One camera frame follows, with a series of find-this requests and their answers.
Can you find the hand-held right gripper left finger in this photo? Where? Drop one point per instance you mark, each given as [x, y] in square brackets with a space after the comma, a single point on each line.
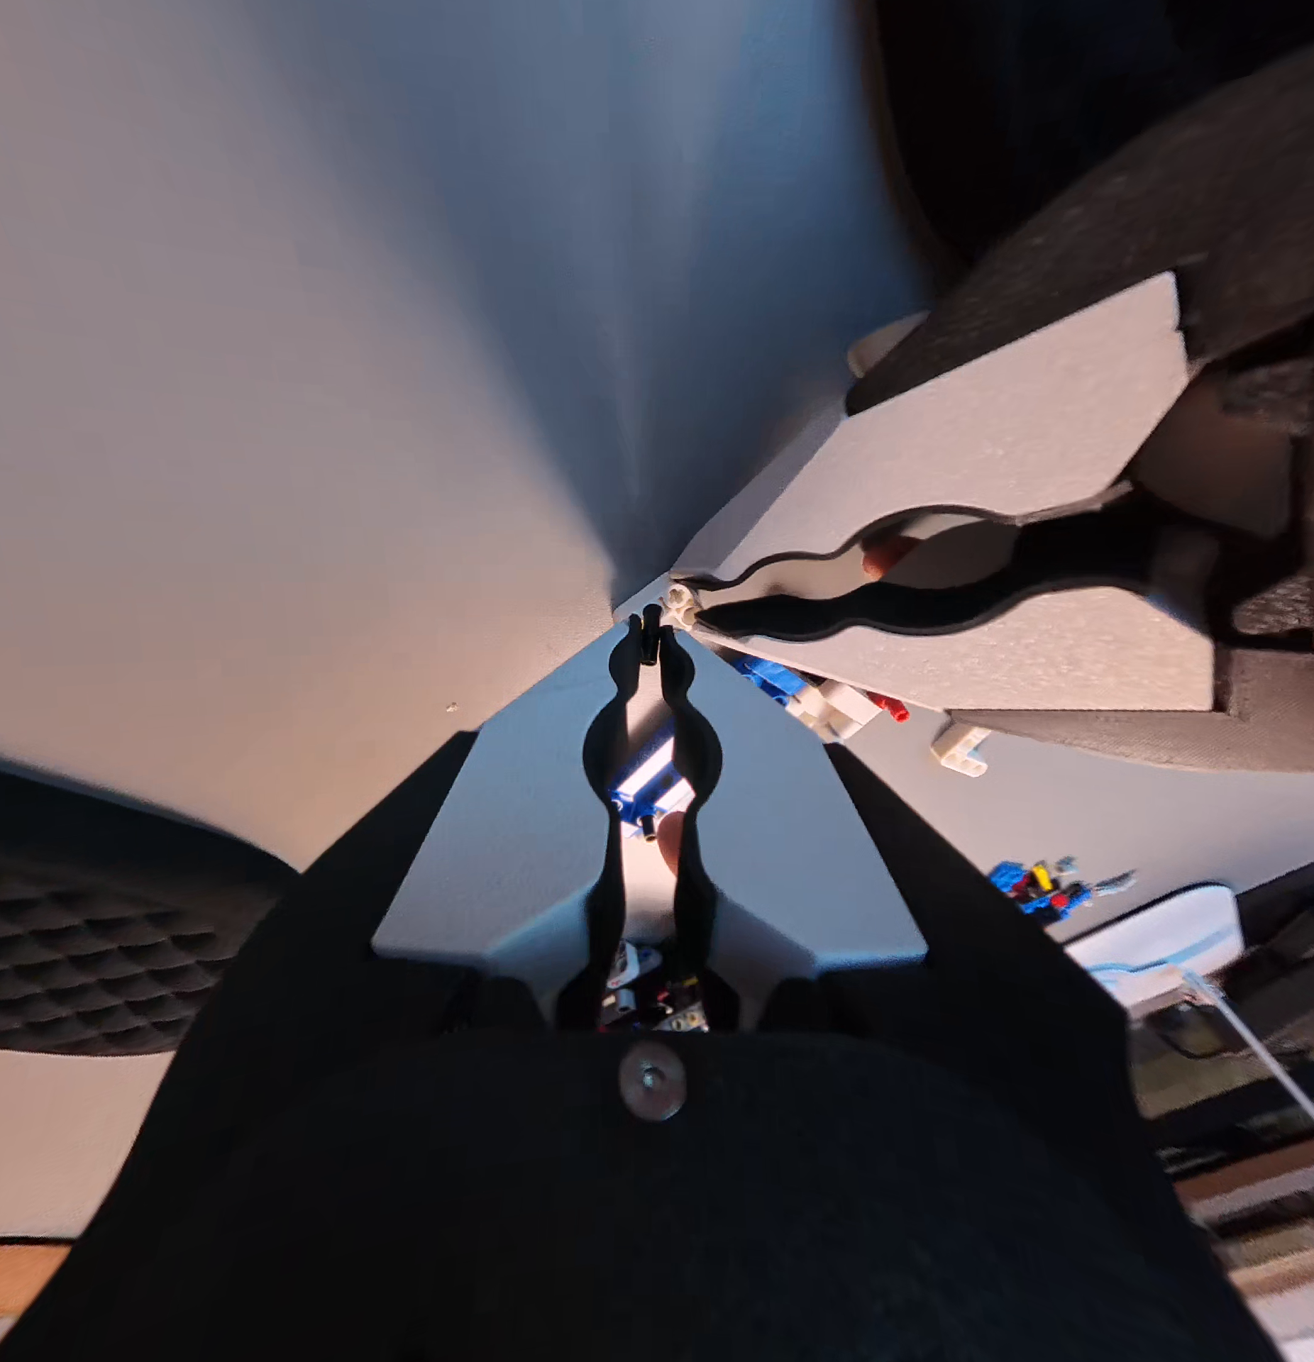
[508, 851]

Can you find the blue and white lego assembly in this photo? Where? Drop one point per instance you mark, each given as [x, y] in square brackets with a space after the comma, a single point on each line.
[769, 675]

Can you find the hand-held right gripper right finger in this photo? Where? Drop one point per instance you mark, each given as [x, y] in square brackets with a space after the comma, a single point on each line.
[795, 851]

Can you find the white book stand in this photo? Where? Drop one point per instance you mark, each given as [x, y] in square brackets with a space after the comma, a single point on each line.
[1157, 936]

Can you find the pile of mixed lego pieces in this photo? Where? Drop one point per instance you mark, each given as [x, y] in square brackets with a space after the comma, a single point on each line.
[1040, 889]

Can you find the person's right hand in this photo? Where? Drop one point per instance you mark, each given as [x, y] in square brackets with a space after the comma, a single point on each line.
[669, 842]

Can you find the white L-shaped lego beam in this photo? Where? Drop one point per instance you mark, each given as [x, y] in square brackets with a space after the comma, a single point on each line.
[950, 745]

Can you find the partly built lego car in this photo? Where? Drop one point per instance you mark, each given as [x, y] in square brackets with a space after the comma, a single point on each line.
[657, 999]

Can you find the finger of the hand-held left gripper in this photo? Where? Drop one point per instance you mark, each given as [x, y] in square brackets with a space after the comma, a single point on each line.
[988, 448]
[1040, 666]

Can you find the small white lego connector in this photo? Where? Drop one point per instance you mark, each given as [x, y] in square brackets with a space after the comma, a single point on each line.
[680, 605]

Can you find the person's left hand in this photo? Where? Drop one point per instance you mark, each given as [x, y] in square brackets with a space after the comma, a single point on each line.
[890, 556]

